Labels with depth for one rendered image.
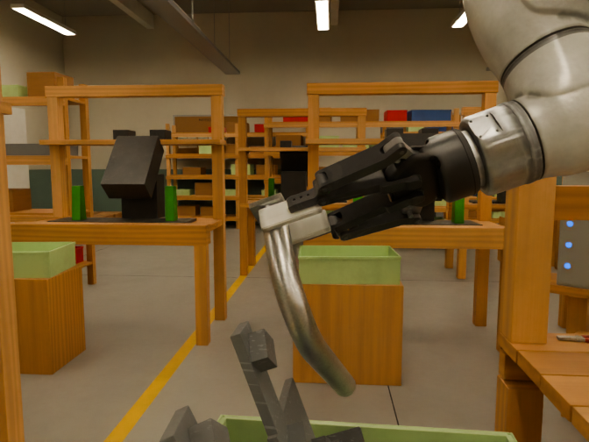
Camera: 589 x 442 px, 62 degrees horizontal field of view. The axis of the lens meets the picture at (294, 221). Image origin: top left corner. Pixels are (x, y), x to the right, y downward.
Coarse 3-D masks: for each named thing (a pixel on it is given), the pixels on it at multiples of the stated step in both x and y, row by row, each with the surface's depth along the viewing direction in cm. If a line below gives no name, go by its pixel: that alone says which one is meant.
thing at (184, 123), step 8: (176, 120) 1092; (184, 120) 1091; (192, 120) 1090; (200, 120) 1089; (208, 120) 1087; (224, 120) 1085; (232, 120) 1084; (176, 128) 1094; (184, 128) 1093; (192, 128) 1092; (200, 128) 1091; (208, 128) 1089; (184, 152) 1099; (192, 152) 1098; (224, 152) 1093
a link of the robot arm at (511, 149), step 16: (480, 112) 52; (496, 112) 50; (512, 112) 49; (464, 128) 53; (480, 128) 50; (496, 128) 49; (512, 128) 49; (528, 128) 48; (480, 144) 49; (496, 144) 49; (512, 144) 48; (528, 144) 48; (480, 160) 50; (496, 160) 49; (512, 160) 49; (528, 160) 49; (480, 176) 51; (496, 176) 49; (512, 176) 50; (528, 176) 50; (496, 192) 52
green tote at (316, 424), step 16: (224, 416) 73; (240, 416) 73; (240, 432) 72; (256, 432) 72; (320, 432) 70; (336, 432) 70; (368, 432) 70; (384, 432) 69; (400, 432) 69; (416, 432) 69; (432, 432) 68; (448, 432) 68; (464, 432) 68; (480, 432) 68; (496, 432) 68; (512, 432) 68
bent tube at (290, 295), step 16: (256, 208) 56; (272, 240) 54; (288, 240) 54; (272, 256) 52; (288, 256) 52; (272, 272) 52; (288, 272) 51; (288, 288) 50; (288, 304) 50; (304, 304) 51; (288, 320) 51; (304, 320) 50; (304, 336) 51; (320, 336) 52; (304, 352) 52; (320, 352) 52; (320, 368) 55; (336, 368) 57; (336, 384) 61; (352, 384) 65
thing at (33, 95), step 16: (32, 80) 496; (48, 80) 495; (64, 80) 489; (16, 96) 492; (32, 96) 491; (64, 112) 490; (80, 112) 532; (64, 128) 492; (16, 144) 501; (32, 144) 500; (16, 160) 495; (32, 160) 494; (48, 160) 492; (16, 192) 518; (16, 208) 518; (80, 256) 544
